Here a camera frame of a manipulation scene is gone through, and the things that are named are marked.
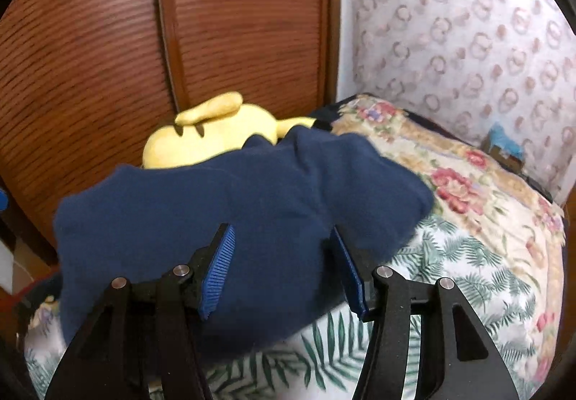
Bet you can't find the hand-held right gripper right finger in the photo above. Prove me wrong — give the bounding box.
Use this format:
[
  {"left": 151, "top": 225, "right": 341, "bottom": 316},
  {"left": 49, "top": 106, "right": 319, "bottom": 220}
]
[{"left": 330, "top": 224, "right": 520, "bottom": 400}]

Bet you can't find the navy printed t-shirt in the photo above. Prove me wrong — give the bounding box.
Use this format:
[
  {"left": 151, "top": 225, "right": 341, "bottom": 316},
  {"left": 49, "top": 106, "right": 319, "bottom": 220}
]
[{"left": 53, "top": 125, "right": 436, "bottom": 353}]

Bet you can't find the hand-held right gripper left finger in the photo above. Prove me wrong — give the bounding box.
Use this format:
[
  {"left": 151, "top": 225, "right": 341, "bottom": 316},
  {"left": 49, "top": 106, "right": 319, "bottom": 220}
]
[{"left": 45, "top": 222, "right": 237, "bottom": 400}]

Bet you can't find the wooden louvered wardrobe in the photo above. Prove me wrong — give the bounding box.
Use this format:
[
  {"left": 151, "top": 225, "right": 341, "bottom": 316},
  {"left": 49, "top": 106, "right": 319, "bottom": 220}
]
[{"left": 0, "top": 0, "right": 343, "bottom": 293}]

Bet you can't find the yellow plush toy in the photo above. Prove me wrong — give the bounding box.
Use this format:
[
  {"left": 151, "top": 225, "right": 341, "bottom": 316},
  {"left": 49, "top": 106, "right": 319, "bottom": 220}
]
[{"left": 143, "top": 92, "right": 318, "bottom": 169}]

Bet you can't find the blue crumpled cloth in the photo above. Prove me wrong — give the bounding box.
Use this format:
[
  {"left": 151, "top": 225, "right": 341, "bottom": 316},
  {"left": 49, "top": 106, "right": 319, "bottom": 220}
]
[{"left": 481, "top": 123, "right": 525, "bottom": 171}]

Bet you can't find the ring patterned curtain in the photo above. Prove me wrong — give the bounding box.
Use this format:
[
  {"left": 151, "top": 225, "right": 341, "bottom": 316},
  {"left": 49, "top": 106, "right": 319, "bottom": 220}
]
[{"left": 348, "top": 0, "right": 576, "bottom": 203}]

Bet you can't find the floral blanket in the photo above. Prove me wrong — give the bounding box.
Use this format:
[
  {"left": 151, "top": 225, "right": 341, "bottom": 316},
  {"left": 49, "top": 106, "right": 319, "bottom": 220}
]
[{"left": 22, "top": 94, "right": 568, "bottom": 400}]

